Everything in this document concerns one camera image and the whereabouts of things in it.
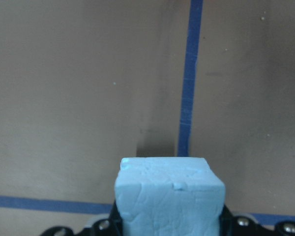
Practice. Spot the light blue foam block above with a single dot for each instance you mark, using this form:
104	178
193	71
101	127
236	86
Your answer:
169	196

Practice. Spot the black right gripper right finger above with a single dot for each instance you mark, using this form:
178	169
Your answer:
225	222

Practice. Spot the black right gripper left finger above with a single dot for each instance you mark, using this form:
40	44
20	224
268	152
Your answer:
116	222

